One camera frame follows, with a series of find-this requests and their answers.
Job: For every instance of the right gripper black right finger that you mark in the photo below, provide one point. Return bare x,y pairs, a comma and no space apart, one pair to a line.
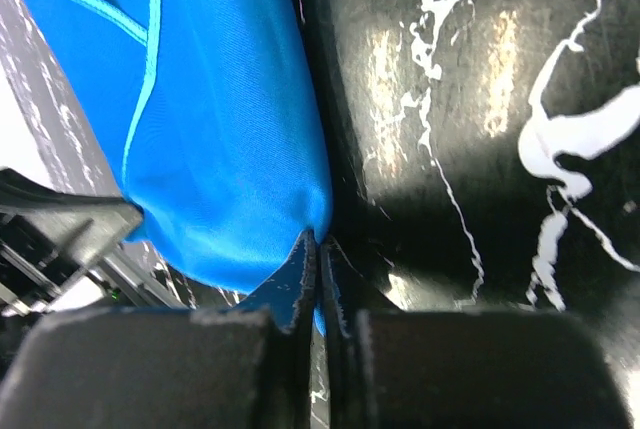
389,368

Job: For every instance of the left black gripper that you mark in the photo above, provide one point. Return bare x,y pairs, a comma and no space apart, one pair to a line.
50,240

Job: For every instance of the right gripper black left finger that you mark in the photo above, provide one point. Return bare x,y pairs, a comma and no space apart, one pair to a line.
243,367

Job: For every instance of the blue cloth napkin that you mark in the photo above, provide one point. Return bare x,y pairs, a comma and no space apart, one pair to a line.
206,113

